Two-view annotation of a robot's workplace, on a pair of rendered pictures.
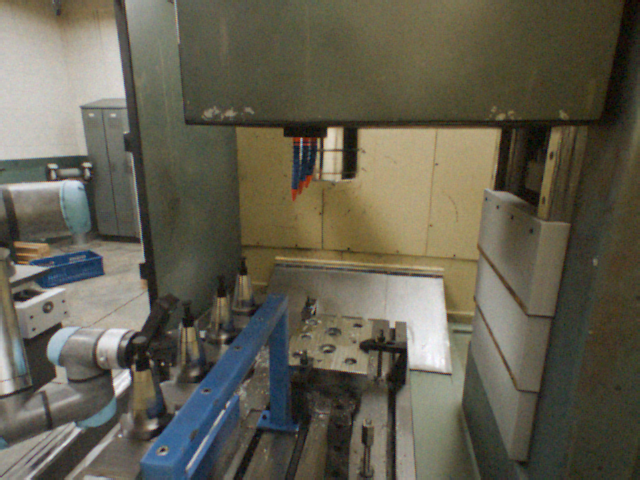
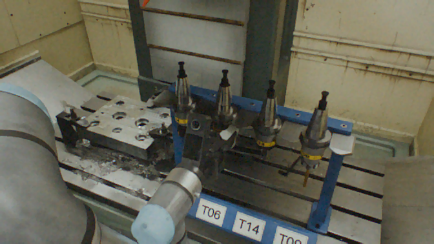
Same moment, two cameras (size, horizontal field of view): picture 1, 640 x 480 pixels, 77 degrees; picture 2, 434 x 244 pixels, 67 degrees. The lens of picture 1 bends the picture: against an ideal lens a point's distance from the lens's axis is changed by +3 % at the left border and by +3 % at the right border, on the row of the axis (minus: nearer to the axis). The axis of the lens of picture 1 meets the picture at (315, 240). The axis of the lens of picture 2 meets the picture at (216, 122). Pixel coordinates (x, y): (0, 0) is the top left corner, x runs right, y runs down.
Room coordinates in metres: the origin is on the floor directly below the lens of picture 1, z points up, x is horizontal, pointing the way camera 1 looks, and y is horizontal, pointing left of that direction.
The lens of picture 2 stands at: (0.50, 0.81, 1.66)
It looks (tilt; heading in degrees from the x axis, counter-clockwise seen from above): 36 degrees down; 284
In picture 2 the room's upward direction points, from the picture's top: straight up
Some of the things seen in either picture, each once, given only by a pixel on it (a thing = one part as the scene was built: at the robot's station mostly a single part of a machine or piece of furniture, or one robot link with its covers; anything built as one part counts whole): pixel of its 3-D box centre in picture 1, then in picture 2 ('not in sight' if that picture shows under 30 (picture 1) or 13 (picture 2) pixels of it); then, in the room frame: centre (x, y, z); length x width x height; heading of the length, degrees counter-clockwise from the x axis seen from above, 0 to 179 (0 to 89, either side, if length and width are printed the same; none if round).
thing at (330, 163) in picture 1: (328, 153); not in sight; (1.00, -0.03, 1.52); 0.16 x 0.16 x 0.12
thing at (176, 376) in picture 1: (192, 371); (267, 125); (0.53, 0.19, 1.21); 0.06 x 0.06 x 0.03
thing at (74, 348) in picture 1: (85, 348); (163, 216); (0.69, 0.45, 1.16); 0.11 x 0.08 x 0.09; 79
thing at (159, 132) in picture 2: (303, 378); (166, 141); (0.86, 0.03, 0.97); 0.13 x 0.03 x 0.15; 169
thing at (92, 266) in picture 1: (68, 268); not in sight; (4.11, 2.71, 0.11); 0.62 x 0.42 x 0.22; 138
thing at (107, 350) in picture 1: (120, 350); (184, 186); (0.68, 0.37, 1.16); 0.08 x 0.05 x 0.08; 169
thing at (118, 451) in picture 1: (119, 457); (341, 144); (0.37, 0.22, 1.21); 0.07 x 0.05 x 0.01; 79
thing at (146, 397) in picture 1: (145, 390); (319, 121); (0.42, 0.21, 1.26); 0.04 x 0.04 x 0.07
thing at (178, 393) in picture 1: (172, 394); (290, 132); (0.48, 0.20, 1.21); 0.07 x 0.05 x 0.01; 79
